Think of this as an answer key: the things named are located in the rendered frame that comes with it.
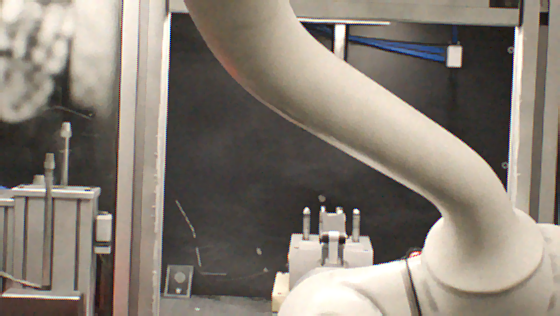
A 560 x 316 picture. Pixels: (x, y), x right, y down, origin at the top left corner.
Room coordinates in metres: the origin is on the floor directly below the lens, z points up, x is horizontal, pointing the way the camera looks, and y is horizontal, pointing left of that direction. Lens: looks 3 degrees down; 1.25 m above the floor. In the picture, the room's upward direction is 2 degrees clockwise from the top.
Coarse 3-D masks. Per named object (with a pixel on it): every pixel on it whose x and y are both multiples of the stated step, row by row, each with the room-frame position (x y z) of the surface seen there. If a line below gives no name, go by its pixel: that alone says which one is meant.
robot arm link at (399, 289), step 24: (384, 264) 1.11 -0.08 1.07; (312, 288) 1.08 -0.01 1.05; (336, 288) 1.06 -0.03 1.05; (360, 288) 1.07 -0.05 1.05; (384, 288) 1.07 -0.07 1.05; (408, 288) 1.07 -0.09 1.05; (288, 312) 1.06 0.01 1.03; (312, 312) 1.03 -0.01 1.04; (336, 312) 1.02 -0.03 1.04; (360, 312) 1.03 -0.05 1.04; (384, 312) 1.06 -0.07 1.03; (408, 312) 1.06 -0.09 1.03
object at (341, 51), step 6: (336, 24) 1.50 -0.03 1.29; (342, 24) 1.50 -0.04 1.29; (348, 24) 1.50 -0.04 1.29; (336, 30) 1.50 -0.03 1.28; (342, 30) 1.50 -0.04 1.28; (348, 30) 1.50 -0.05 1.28; (336, 36) 1.50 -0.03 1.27; (342, 36) 1.50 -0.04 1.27; (348, 36) 1.51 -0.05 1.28; (336, 42) 1.50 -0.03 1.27; (342, 42) 1.50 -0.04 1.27; (336, 48) 1.50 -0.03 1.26; (342, 48) 1.50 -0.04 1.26; (336, 54) 1.50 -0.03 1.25; (342, 54) 1.50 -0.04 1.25
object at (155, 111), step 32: (128, 0) 1.30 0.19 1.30; (160, 0) 1.30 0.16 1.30; (128, 32) 1.30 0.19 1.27; (160, 32) 1.30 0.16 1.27; (128, 64) 1.30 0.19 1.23; (160, 64) 1.30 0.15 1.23; (128, 96) 1.30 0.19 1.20; (160, 96) 1.30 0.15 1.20; (544, 96) 1.29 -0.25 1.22; (128, 128) 1.30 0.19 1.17; (160, 128) 1.30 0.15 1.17; (512, 128) 1.32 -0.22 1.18; (544, 128) 1.29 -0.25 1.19; (128, 160) 1.30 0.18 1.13; (160, 160) 1.30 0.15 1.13; (544, 160) 1.29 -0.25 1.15; (128, 192) 1.30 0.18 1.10; (160, 192) 1.31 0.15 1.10; (512, 192) 1.30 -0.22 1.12; (544, 192) 1.29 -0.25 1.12; (128, 224) 1.30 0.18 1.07; (160, 224) 1.33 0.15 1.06; (128, 256) 1.30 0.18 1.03; (160, 256) 1.33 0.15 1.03; (128, 288) 1.30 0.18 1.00
